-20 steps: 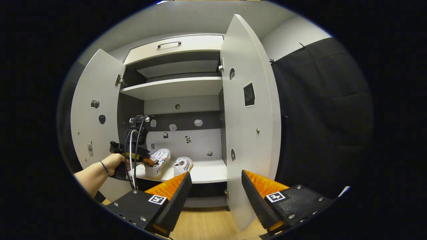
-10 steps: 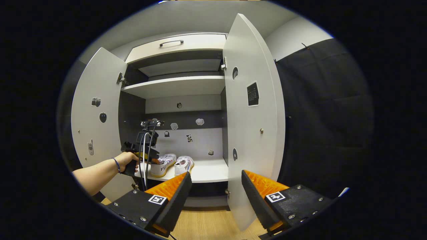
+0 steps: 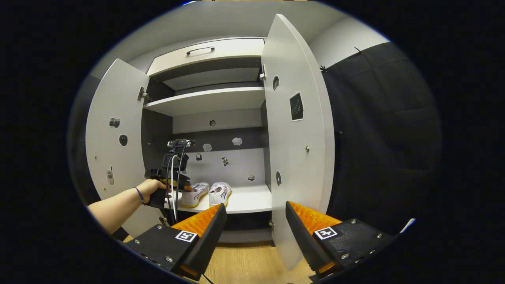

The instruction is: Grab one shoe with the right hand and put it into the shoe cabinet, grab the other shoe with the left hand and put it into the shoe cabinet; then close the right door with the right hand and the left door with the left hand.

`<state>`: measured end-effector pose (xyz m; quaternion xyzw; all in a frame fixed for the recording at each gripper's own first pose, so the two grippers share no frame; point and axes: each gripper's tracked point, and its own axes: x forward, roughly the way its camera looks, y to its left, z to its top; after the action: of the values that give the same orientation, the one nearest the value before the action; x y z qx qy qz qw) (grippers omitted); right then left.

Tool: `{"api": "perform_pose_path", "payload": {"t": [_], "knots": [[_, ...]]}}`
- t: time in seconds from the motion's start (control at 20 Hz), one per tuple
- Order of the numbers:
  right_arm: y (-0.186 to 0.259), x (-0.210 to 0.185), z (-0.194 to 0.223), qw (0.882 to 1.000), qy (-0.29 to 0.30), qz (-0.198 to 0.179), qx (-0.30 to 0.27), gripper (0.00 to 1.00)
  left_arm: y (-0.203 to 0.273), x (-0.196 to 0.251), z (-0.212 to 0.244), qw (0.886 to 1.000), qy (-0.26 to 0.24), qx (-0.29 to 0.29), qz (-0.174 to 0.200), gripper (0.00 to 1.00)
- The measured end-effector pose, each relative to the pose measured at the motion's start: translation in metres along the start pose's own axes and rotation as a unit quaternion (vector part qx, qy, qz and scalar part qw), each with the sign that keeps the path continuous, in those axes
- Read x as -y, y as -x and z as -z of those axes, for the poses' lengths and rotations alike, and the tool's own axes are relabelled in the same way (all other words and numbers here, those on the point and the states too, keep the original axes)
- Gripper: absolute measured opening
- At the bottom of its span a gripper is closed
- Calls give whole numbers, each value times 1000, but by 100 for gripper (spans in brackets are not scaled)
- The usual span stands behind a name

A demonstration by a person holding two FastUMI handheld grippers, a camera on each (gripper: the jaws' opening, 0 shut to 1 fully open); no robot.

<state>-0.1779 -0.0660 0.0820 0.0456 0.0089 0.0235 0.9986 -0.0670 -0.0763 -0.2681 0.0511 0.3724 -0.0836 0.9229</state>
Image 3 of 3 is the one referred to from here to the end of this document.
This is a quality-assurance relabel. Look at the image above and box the black backdrop cloth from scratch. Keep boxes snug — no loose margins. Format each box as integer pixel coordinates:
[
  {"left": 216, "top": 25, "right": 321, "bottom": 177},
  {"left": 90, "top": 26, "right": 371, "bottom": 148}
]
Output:
[{"left": 322, "top": 41, "right": 442, "bottom": 237}]

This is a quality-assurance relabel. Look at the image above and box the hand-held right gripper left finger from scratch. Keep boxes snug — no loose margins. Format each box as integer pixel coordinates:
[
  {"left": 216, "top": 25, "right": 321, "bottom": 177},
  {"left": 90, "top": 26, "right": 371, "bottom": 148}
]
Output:
[{"left": 127, "top": 203, "right": 228, "bottom": 281}]

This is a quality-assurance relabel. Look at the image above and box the white cabinet drawer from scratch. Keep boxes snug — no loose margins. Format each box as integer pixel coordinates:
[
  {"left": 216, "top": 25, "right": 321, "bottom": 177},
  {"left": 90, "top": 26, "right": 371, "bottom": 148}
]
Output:
[{"left": 147, "top": 37, "right": 266, "bottom": 77}]

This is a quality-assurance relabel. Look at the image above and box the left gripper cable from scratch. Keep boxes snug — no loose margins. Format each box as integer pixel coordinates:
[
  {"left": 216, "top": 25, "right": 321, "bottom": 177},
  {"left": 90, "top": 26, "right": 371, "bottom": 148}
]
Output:
[{"left": 165, "top": 142, "right": 188, "bottom": 223}]

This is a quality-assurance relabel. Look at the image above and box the white shoe cabinet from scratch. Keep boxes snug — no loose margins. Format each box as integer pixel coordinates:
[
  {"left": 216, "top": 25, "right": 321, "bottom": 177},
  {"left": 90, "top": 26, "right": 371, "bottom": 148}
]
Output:
[{"left": 140, "top": 37, "right": 273, "bottom": 243}]

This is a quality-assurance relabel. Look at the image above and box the white striped canvas shoe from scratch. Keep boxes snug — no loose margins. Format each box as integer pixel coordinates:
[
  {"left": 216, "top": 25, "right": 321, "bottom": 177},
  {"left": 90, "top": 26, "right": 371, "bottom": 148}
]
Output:
[
  {"left": 180, "top": 182, "right": 210, "bottom": 209},
  {"left": 208, "top": 181, "right": 232, "bottom": 208}
]

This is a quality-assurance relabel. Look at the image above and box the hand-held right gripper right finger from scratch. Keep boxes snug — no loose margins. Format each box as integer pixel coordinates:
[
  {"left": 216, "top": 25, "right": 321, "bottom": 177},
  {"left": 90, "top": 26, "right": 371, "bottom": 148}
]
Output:
[{"left": 285, "top": 200, "right": 393, "bottom": 277}]

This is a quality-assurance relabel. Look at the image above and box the white cabinet door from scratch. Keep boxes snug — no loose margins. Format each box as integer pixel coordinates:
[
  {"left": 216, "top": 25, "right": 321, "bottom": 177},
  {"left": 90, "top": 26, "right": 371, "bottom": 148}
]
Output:
[
  {"left": 260, "top": 14, "right": 336, "bottom": 272},
  {"left": 86, "top": 58, "right": 166, "bottom": 237}
]

